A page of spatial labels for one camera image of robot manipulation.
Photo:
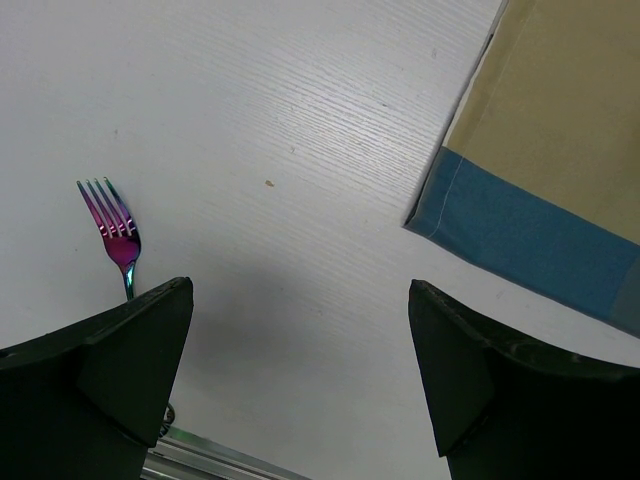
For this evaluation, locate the fork with pink handle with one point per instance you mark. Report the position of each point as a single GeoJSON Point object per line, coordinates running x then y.
{"type": "Point", "coordinates": [117, 228]}

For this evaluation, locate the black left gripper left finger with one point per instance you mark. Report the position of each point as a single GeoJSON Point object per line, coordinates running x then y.
{"type": "Point", "coordinates": [88, 400]}

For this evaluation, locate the blue tan white cloth napkin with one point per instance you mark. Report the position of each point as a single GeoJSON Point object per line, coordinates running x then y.
{"type": "Point", "coordinates": [536, 178]}

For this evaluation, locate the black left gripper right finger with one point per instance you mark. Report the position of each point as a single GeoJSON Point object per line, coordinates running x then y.
{"type": "Point", "coordinates": [505, 405]}

